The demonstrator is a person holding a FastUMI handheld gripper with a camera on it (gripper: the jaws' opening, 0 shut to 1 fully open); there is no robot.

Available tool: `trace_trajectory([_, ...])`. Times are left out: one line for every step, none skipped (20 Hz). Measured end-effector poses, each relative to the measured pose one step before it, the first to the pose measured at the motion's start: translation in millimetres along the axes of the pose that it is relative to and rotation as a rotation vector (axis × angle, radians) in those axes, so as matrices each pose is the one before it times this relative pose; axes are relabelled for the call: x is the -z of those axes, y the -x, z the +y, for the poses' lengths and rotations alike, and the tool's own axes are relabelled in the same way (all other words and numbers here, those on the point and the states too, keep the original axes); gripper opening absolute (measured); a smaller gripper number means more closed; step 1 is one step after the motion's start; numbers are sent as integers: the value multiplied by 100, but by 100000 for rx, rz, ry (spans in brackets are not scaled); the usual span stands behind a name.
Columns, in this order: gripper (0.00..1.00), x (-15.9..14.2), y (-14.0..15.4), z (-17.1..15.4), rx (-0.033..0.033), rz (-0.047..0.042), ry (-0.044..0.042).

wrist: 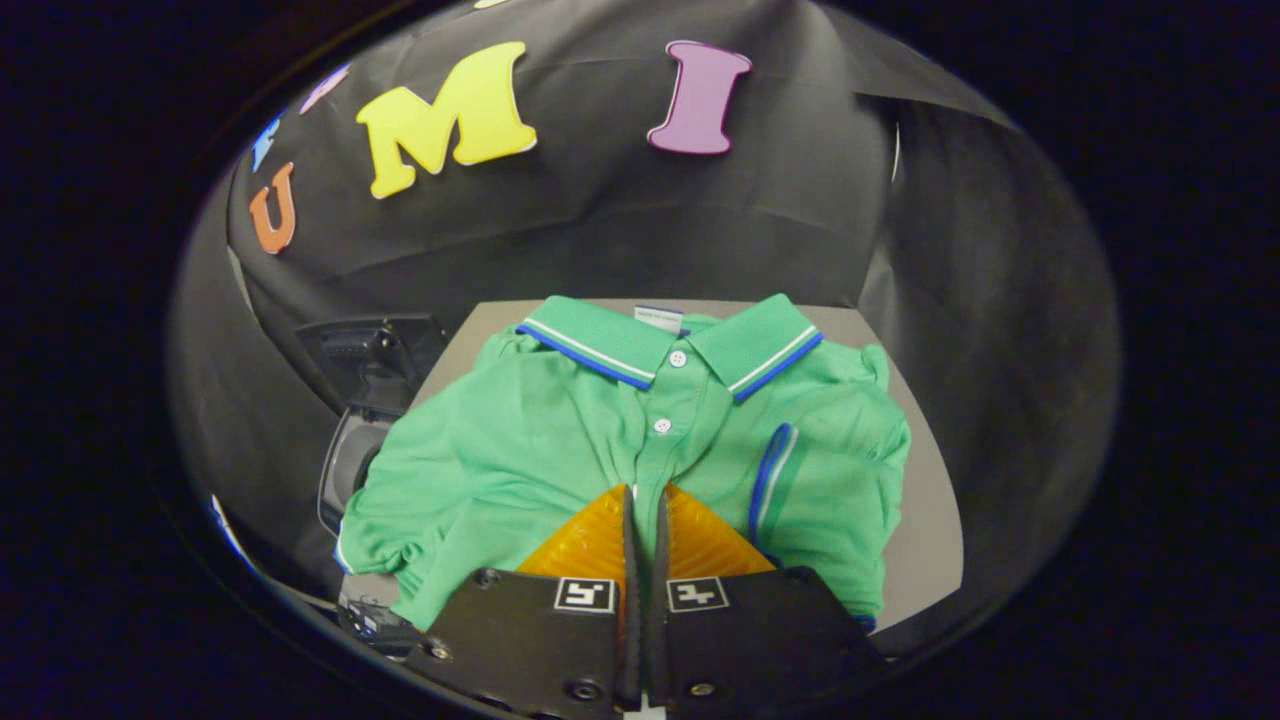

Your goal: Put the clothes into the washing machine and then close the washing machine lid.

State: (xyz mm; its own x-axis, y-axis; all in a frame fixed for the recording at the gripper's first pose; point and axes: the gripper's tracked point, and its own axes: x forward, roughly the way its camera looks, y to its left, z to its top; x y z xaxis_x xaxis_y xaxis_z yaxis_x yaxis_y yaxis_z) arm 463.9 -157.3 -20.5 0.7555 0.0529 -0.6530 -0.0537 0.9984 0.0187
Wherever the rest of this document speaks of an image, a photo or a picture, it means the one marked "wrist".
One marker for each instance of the black backdrop cloth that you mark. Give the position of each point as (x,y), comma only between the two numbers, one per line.
(600,220)

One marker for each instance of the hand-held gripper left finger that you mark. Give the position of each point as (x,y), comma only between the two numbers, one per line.
(540,640)

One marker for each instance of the beige small cabinet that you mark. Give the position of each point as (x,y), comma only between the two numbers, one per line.
(930,520)

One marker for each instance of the green polo shirt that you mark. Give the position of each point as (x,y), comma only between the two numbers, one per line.
(520,450)

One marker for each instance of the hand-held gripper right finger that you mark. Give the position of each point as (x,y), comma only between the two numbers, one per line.
(750,640)

